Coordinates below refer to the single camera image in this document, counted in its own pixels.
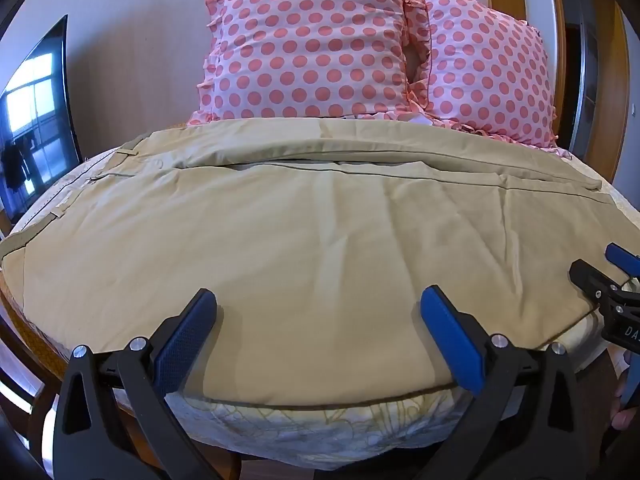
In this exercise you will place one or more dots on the wooden bed frame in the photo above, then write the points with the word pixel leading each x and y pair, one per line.
pixel 30 350

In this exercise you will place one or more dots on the bed with patterned sheet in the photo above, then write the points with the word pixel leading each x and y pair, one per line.
pixel 350 425

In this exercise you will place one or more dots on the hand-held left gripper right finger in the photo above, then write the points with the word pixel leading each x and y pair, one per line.
pixel 452 340

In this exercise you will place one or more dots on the person's right hand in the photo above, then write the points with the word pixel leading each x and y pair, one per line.
pixel 621 419

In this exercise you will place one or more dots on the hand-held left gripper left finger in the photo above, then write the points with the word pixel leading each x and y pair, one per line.
pixel 182 340

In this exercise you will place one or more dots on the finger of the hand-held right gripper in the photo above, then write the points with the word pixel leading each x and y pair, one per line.
pixel 622 259
pixel 592 280

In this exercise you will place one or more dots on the wooden door frame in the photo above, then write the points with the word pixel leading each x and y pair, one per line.
pixel 547 35

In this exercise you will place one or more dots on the pink polka-dot ruffled pillow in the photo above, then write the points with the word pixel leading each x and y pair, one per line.
pixel 495 75
pixel 310 45

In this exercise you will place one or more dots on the khaki pants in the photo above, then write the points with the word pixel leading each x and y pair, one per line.
pixel 310 260

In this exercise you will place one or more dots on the black flat-screen television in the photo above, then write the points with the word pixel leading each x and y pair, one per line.
pixel 37 125

